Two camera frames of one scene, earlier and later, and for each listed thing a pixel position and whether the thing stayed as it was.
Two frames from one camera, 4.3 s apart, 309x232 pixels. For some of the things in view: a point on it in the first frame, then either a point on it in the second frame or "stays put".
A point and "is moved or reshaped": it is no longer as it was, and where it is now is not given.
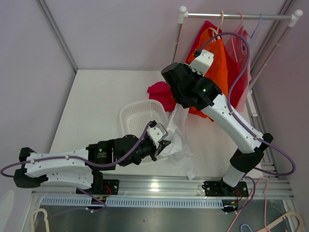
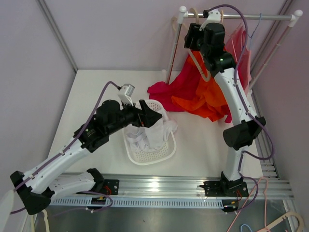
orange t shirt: x=218 y=73 is moved or reshaped
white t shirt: x=180 y=148 is moved or reshaped
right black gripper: x=198 y=74 → x=194 y=32
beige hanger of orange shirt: x=214 y=30 is moved or reshaped
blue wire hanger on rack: x=250 y=36 stays put
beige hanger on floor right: x=300 y=218 stays put
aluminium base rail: x=136 y=191 stays put
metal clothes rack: x=183 y=14 stays put
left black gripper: x=162 y=144 → x=145 y=117
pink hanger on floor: x=246 y=200 stays put
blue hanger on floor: x=246 y=225 stays put
